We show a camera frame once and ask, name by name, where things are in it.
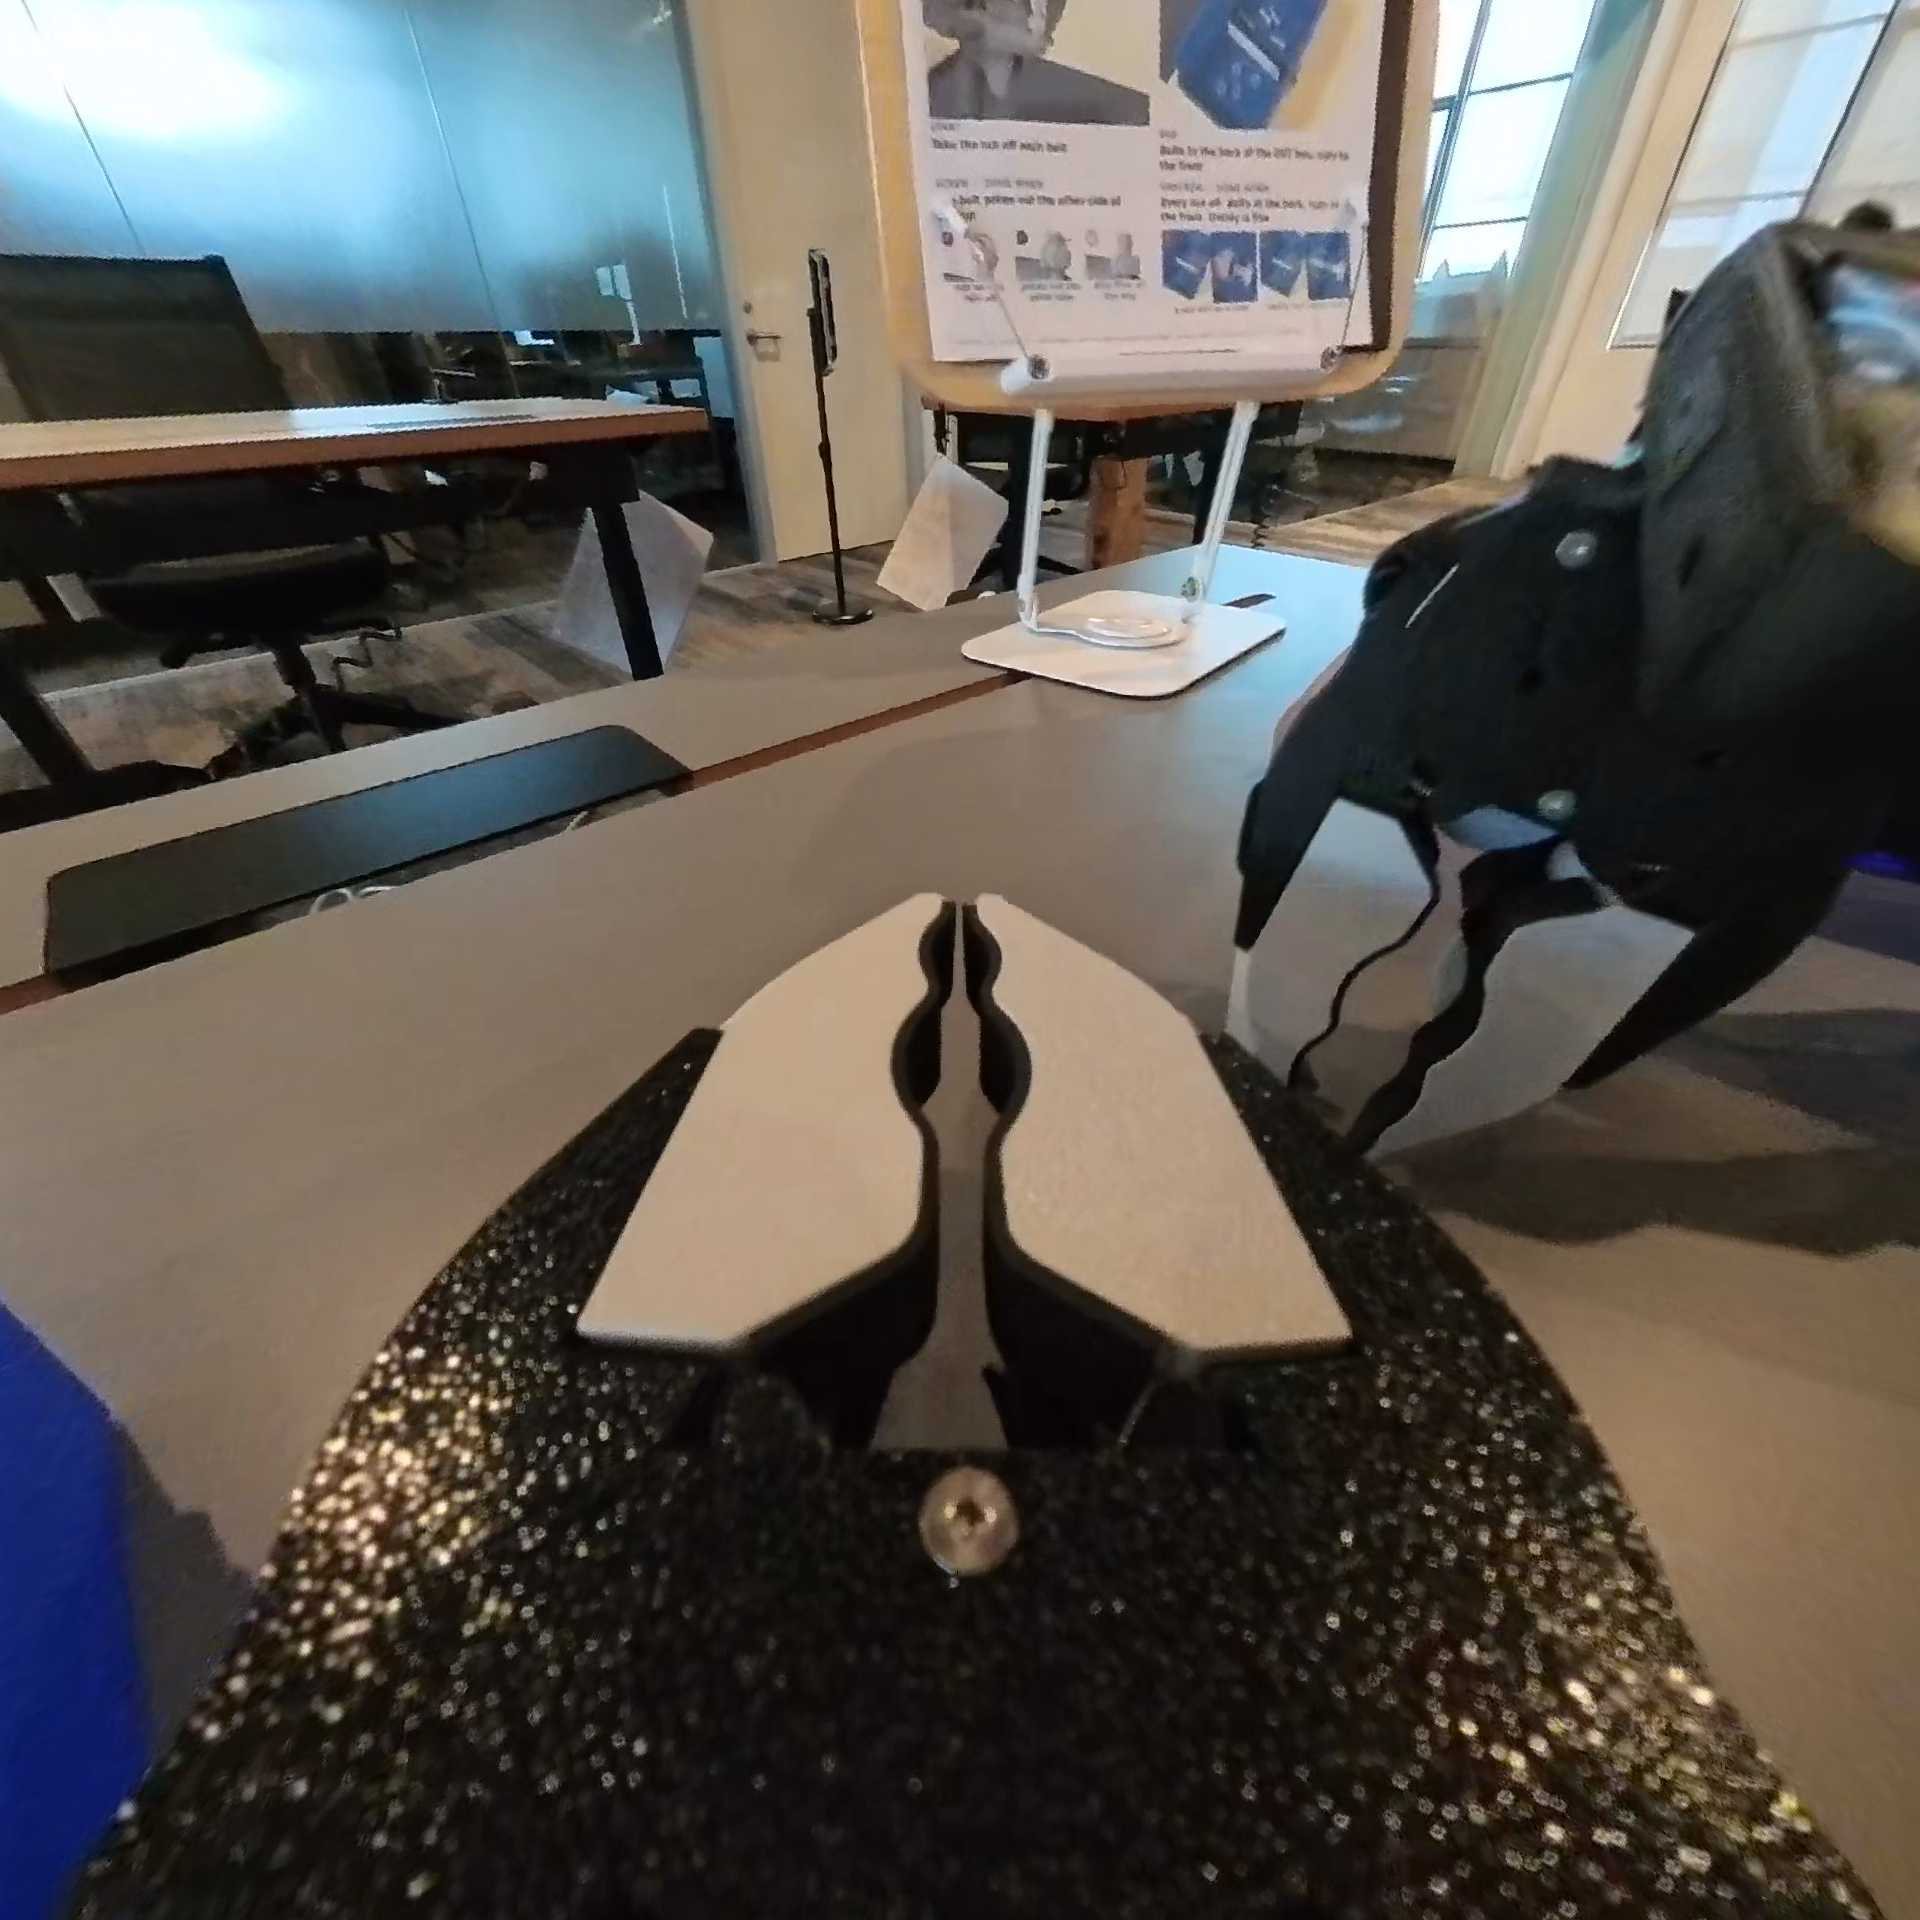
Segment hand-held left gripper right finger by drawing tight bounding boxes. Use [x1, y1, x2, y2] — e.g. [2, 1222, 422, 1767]
[961, 892, 1356, 1444]

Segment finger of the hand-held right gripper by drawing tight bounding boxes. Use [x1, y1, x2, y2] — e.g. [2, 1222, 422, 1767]
[1353, 808, 1629, 1164]
[1228, 790, 1444, 1088]

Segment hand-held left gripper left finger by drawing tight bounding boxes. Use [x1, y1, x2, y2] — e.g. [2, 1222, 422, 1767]
[576, 896, 963, 1440]

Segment white paper sheet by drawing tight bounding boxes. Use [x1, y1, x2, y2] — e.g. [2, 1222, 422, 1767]
[877, 455, 1011, 613]
[563, 486, 712, 677]

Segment instruction sheet on stand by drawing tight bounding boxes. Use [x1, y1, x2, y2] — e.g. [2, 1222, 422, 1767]
[853, 0, 1424, 422]

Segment black floor stand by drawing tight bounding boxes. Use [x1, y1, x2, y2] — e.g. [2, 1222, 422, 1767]
[804, 246, 876, 626]

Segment printed instruction sheet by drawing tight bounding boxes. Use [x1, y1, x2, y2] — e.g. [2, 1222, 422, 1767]
[896, 0, 1394, 366]

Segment black office chair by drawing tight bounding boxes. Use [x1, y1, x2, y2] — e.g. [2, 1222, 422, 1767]
[0, 251, 408, 758]

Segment black desk cable cover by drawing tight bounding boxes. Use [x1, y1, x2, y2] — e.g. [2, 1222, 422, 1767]
[46, 726, 693, 975]

